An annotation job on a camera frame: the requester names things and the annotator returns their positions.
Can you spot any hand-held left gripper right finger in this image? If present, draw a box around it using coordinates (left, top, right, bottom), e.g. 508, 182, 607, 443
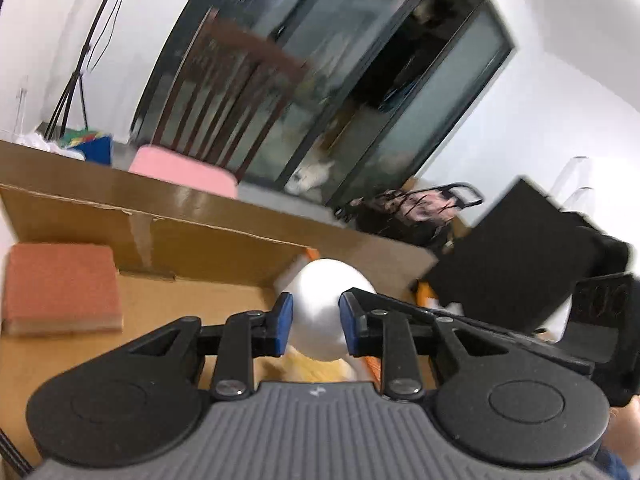
339, 287, 593, 402

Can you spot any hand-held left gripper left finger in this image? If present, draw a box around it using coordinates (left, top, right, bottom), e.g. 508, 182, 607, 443
131, 292, 294, 402

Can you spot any white foam ball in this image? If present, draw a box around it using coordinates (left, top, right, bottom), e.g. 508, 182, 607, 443
290, 258, 378, 362

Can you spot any red printed cardboard box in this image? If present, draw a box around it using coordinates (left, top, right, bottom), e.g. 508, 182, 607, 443
0, 182, 471, 468

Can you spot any white and yellow plush toy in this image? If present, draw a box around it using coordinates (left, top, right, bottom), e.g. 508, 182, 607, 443
262, 350, 371, 383

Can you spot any black and pink bag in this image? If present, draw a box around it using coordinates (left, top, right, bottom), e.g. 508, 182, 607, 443
335, 182, 485, 251

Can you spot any white fluffy shape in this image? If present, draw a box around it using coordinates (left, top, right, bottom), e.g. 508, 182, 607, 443
285, 157, 335, 196

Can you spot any pink seat cushion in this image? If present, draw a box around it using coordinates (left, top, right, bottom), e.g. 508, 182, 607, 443
129, 145, 240, 200

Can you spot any dark framed glass sliding door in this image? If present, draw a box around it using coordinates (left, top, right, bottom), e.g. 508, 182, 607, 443
131, 0, 516, 221

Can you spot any orange sponge block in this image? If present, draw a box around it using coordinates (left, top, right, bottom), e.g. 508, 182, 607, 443
1, 242, 124, 337

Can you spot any blue box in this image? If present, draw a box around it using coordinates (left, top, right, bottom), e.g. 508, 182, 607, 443
67, 130, 113, 165

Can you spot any dark wooden slatted chair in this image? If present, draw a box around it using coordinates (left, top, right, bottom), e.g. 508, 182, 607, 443
150, 7, 313, 183

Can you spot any white plastic bag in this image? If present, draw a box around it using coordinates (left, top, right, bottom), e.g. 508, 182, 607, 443
12, 130, 76, 158

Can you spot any black tripod stand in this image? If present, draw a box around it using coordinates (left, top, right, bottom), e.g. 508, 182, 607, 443
44, 0, 146, 138

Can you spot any black ribbed strap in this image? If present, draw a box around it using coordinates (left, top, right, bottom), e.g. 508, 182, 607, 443
0, 427, 32, 473

